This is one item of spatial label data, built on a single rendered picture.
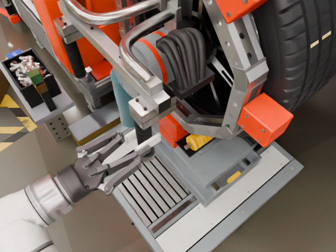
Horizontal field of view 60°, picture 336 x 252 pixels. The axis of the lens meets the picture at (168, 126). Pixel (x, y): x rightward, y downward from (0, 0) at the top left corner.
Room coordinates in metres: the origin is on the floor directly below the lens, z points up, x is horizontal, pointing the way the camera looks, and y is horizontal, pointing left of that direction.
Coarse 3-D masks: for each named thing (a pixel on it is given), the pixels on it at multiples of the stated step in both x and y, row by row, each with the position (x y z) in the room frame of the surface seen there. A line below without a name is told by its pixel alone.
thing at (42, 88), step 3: (42, 84) 0.73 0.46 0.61; (45, 84) 0.73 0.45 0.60; (36, 87) 0.71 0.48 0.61; (39, 87) 0.72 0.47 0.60; (42, 87) 0.72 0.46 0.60; (45, 87) 0.73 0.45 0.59; (36, 90) 0.72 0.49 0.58; (39, 90) 0.71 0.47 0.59; (42, 90) 0.72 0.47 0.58; (45, 90) 0.72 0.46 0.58; (39, 93) 0.71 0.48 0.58
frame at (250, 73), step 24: (120, 0) 0.80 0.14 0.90; (120, 24) 0.82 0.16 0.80; (216, 24) 0.50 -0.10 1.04; (240, 24) 0.50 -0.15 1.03; (240, 48) 0.45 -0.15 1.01; (240, 72) 0.43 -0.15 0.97; (264, 72) 0.44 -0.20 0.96; (240, 96) 0.42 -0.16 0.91; (192, 120) 0.55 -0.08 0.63; (216, 120) 0.50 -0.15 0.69
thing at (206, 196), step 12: (156, 144) 0.73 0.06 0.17; (168, 156) 0.68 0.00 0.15; (252, 156) 0.68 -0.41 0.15; (180, 168) 0.61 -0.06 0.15; (240, 168) 0.61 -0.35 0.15; (192, 180) 0.55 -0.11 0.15; (216, 180) 0.54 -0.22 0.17; (228, 180) 0.54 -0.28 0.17; (192, 192) 0.51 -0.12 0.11; (204, 192) 0.49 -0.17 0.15; (216, 192) 0.48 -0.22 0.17; (204, 204) 0.44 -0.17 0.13
